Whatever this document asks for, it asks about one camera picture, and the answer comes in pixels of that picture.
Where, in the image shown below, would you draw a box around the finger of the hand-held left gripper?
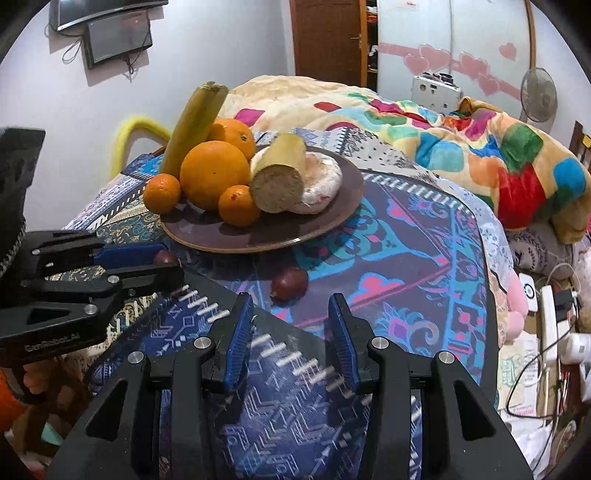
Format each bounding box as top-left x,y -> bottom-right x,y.
27,264 -> 186,308
27,230 -> 167,278

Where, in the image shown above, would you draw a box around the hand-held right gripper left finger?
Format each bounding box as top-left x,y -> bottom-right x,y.
46,292 -> 254,480

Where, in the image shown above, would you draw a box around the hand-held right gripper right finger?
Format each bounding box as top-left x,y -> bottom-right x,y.
328,292 -> 536,480

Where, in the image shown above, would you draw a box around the small tangerine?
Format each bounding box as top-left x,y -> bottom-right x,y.
142,173 -> 182,214
218,184 -> 262,228

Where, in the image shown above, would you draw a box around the purple round plate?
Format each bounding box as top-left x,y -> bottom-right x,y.
159,145 -> 365,254

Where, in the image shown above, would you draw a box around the large orange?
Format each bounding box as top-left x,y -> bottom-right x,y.
207,118 -> 257,162
179,140 -> 251,212

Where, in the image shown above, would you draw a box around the blue patterned bedspread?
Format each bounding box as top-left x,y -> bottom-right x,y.
60,129 -> 513,480

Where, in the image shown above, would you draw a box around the yellow foam tube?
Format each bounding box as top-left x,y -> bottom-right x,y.
110,115 -> 169,178

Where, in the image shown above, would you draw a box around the pink plush toy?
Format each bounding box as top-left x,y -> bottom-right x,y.
501,272 -> 527,342

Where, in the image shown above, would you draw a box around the white round-faced device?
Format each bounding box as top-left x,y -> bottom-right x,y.
517,272 -> 539,315

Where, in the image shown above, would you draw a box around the white power strip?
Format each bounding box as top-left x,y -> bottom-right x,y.
540,285 -> 571,365

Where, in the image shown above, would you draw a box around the grey patterned pillow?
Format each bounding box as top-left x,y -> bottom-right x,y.
505,222 -> 583,280

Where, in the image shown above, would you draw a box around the colourful checked blanket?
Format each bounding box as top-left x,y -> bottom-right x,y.
217,75 -> 591,243

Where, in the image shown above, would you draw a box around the white plug adapter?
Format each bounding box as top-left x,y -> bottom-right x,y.
564,332 -> 591,363

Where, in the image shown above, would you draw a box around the brown wooden door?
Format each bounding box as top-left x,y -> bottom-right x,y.
290,0 -> 368,88

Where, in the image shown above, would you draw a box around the clothes in wardrobe shelf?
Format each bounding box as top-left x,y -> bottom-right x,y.
367,0 -> 380,75

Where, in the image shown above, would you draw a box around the wooden bed headboard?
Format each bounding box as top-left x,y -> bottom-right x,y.
570,120 -> 591,167

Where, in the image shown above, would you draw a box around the standing electric fan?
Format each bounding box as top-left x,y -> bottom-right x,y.
521,67 -> 558,123

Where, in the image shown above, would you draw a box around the wardrobe with heart stickers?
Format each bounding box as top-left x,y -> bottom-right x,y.
365,0 -> 539,121

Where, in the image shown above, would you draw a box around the black power cable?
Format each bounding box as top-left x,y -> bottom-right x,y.
505,342 -> 556,417

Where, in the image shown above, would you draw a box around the black looped monitor cable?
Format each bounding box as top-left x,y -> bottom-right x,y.
62,39 -> 87,64

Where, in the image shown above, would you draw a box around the small black wall monitor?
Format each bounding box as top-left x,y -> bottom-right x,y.
83,10 -> 154,70

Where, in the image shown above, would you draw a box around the black wall television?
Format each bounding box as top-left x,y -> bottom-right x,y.
48,0 -> 169,32

